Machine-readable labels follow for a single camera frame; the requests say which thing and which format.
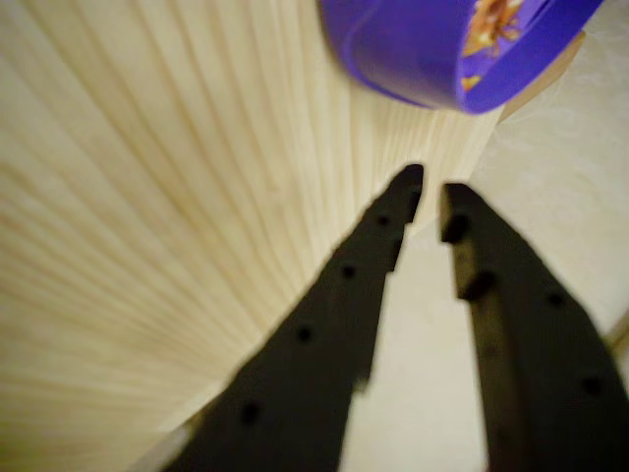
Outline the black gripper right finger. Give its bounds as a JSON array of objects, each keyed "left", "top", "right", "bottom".
[{"left": 440, "top": 182, "right": 629, "bottom": 472}]

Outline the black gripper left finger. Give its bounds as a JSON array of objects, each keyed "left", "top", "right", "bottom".
[{"left": 161, "top": 163, "right": 426, "bottom": 472}]

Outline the purple bowl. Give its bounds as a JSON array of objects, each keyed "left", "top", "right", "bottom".
[{"left": 316, "top": 0, "right": 605, "bottom": 115}]

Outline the purple orange wrapped candy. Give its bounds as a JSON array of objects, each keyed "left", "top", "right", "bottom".
[{"left": 461, "top": 0, "right": 523, "bottom": 58}]

